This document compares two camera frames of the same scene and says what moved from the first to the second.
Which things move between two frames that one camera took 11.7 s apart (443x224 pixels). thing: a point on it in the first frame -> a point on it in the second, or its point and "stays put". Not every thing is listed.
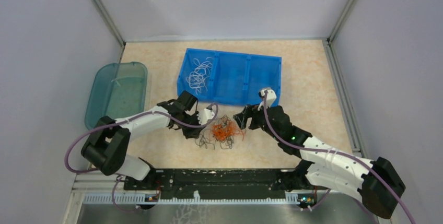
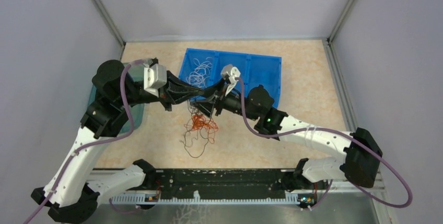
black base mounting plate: x=222 y=184 stays put
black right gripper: x=249 y=111 -> x=219 y=102
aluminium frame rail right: x=354 y=137 stays put
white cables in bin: x=197 y=78 stays put
